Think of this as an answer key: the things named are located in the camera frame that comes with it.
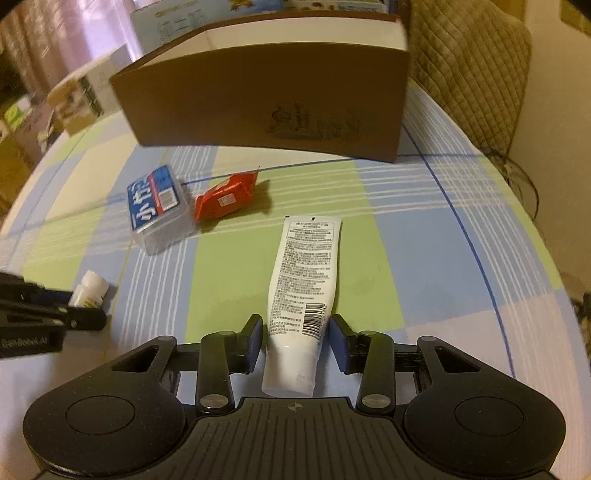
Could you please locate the white tube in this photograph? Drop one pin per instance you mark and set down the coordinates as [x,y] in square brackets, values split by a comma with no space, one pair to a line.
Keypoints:
[302,286]

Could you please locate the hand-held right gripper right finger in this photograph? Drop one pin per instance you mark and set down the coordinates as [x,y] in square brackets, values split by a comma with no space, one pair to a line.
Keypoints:
[339,344]

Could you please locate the green and white boxes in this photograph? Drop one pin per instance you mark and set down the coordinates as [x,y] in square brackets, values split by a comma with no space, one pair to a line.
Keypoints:
[14,117]

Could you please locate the small white printed box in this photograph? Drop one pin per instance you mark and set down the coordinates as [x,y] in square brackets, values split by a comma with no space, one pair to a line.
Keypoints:
[87,87]

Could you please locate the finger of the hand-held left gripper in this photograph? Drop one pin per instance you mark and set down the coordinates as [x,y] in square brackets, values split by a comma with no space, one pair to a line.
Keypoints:
[46,293]
[69,318]

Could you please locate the clear plastic box blue label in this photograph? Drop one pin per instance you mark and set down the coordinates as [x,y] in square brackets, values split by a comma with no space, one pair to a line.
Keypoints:
[159,207]

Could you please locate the dark blue milk carton box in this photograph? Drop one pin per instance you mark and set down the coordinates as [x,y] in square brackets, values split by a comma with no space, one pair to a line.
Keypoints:
[337,5]

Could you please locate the brown pinkish carton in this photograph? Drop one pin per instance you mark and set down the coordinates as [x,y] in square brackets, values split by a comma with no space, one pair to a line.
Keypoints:
[32,134]

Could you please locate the pink curtain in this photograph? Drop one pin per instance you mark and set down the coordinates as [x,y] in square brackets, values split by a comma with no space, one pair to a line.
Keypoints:
[55,32]

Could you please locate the red snack packet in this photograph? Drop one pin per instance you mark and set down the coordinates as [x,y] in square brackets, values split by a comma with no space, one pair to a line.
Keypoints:
[226,196]

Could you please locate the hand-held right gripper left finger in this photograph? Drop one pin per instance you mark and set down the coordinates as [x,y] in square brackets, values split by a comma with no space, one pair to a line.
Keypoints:
[255,344]

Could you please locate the light blue milk carton box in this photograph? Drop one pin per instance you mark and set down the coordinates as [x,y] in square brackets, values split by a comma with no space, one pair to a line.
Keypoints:
[184,23]

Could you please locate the tan quilted cover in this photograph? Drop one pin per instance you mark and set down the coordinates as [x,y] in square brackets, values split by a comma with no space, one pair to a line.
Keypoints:
[466,69]

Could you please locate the brown cardboard box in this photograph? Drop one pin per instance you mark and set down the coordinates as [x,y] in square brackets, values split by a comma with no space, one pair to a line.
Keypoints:
[258,97]

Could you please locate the small white bottle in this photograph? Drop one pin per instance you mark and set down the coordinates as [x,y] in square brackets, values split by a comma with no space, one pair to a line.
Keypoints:
[90,290]

